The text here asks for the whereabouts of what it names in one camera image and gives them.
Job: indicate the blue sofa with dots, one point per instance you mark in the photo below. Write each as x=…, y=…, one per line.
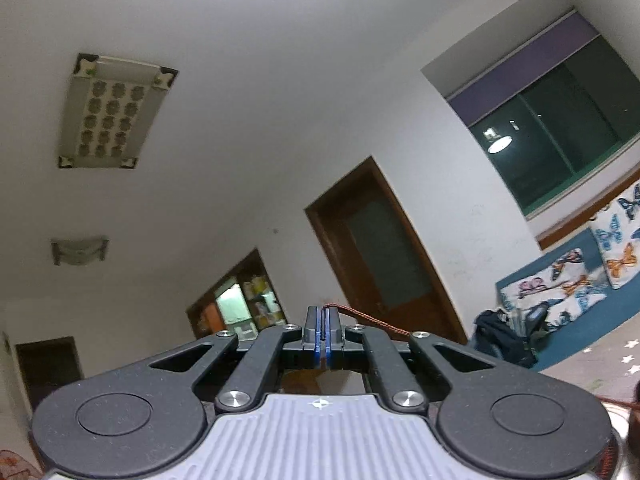
x=575, y=332

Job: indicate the brown wooden door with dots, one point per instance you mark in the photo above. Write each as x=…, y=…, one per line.
x=387, y=255

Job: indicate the dark doorway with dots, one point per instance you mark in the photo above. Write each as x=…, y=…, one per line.
x=47, y=370

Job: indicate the purple window blind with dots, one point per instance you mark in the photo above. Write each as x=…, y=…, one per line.
x=525, y=67

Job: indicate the large rectangular ceiling light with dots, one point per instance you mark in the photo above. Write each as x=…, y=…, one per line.
x=112, y=115

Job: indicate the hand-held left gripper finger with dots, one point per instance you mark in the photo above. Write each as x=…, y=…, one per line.
x=317, y=340
x=328, y=340

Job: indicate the green framed window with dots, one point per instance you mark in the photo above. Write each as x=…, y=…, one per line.
x=560, y=130

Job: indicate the dark blue backpack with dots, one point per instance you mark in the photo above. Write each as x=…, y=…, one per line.
x=500, y=337

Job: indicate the wooden display shelf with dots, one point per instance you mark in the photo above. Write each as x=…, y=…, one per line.
x=240, y=300

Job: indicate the butterfly print pillow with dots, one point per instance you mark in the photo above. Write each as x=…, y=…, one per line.
x=617, y=245
x=545, y=285

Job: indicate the brown braided shoelace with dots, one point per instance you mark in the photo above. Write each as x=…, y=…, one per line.
x=365, y=316

